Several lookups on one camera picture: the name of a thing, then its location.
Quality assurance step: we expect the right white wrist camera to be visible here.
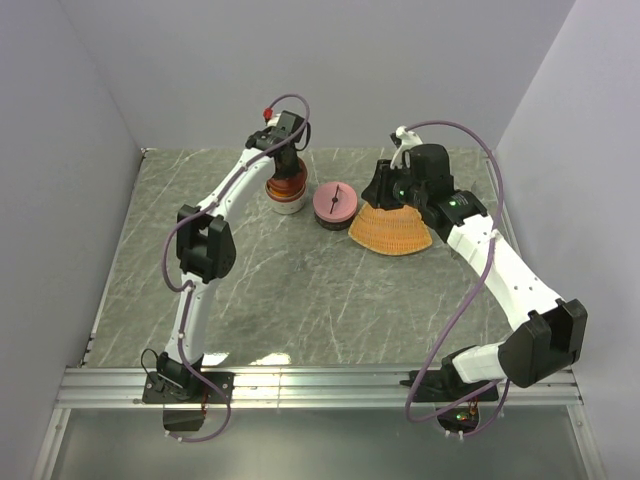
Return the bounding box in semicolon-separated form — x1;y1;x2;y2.
390;126;422;169

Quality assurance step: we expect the aluminium mounting rail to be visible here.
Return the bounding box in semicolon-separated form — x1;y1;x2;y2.
54;364;584;411

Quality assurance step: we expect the pink round lid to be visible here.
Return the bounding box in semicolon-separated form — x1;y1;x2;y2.
312;181;358;221

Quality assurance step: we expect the brown round lid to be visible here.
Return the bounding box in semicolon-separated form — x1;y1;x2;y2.
266;172;307;203

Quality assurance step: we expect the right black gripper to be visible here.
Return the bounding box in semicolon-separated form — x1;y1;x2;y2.
360;159;428;211

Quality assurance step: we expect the pink-white steel lunch container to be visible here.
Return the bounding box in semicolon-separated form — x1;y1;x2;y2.
265;172;307;215

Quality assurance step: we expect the black steel lunch container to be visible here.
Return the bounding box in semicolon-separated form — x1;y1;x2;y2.
314;212;356;231

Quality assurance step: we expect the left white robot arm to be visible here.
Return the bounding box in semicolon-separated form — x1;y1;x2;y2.
148;126;311;403

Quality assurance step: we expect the woven bamboo triangular tray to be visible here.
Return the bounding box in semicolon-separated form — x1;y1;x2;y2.
348;203;433;256

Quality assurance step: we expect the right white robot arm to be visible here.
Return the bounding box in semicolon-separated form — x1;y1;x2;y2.
362;144;588;402

